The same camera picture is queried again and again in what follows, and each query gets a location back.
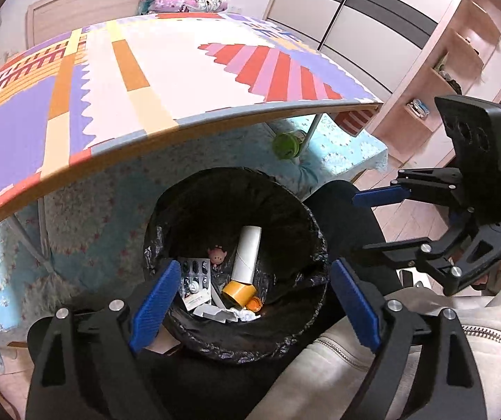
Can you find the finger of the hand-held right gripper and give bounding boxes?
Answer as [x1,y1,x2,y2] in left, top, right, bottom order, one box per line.
[363,211,479,288]
[351,168,466,210]

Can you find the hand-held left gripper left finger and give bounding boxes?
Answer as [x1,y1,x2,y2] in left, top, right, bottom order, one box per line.
[27,259,182,420]

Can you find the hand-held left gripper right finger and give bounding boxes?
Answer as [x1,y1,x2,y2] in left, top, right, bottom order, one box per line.
[329,257,487,420]

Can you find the silver blister pack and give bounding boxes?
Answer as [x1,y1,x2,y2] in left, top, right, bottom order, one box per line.
[178,257,212,294]

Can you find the white plastic tray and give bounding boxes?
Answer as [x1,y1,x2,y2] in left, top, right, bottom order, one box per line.
[193,303,256,323]

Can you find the yellow tape roll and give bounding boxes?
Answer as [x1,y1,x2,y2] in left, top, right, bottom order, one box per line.
[221,279,258,309]

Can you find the white paper roll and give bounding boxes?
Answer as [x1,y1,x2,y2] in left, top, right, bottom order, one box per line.
[232,225,263,283]

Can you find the trash bin with black bag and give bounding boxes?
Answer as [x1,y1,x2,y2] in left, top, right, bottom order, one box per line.
[143,167,331,365]

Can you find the pink toy figure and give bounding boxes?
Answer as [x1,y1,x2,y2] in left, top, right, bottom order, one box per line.
[207,246,228,268]

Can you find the dark shelf items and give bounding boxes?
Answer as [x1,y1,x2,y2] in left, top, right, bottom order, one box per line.
[436,61,464,93]

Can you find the metal table leg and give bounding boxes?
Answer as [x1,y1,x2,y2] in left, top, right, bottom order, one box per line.
[302,114,322,146]
[6,199,54,273]

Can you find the green round cup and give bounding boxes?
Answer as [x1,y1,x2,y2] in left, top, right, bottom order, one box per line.
[273,130,304,161]

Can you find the light blue bedsheet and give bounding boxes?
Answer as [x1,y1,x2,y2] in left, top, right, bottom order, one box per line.
[0,114,388,362]

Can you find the person's white jacket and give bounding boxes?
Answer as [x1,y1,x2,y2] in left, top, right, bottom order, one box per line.
[277,271,501,420]

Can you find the white and grey wardrobe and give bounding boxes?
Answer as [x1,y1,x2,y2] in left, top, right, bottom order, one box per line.
[263,0,474,58]

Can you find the pink floral folded blanket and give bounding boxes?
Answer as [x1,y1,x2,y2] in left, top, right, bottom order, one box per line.
[146,0,229,13]

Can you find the beige wooden headboard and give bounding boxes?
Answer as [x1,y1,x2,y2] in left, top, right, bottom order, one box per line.
[25,0,150,50]

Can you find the beige wall shelving unit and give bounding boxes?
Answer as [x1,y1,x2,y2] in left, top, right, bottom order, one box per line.
[366,0,501,172]

